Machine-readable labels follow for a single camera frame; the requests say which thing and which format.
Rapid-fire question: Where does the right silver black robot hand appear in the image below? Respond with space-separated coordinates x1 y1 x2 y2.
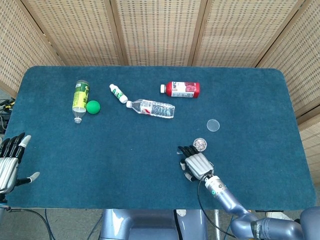
177 144 215 183

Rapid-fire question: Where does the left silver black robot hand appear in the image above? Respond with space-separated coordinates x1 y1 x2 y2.
0 132 41 195

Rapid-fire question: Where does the clear jar of paperclips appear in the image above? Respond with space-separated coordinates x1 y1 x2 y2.
192 137 208 153

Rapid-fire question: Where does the clear round plastic lid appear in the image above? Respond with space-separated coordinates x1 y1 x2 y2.
206 118 221 132

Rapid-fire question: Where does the clear water bottle red label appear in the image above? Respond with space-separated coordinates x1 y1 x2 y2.
126 98 176 120

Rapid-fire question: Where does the red juice bottle white cap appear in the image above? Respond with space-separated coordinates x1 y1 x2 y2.
160 81 201 99

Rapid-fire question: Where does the blue-grey robot torso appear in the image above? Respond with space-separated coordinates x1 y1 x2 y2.
99 208 208 240

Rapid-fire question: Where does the green label plastic bottle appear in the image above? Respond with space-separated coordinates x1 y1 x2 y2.
71 79 90 125

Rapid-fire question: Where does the green foam ball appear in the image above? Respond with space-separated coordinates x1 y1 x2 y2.
86 100 101 115

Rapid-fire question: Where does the small white bottle green label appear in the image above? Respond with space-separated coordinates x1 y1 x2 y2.
109 83 129 104

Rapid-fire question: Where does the woven wooden folding screen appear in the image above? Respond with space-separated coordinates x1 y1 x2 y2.
0 0 320 181

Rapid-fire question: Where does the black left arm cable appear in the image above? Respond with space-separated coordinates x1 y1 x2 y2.
6 206 55 240

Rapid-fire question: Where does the floor cable bundle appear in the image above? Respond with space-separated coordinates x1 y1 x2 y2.
0 98 16 133

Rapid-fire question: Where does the blue floor cable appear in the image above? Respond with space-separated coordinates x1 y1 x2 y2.
44 209 55 240

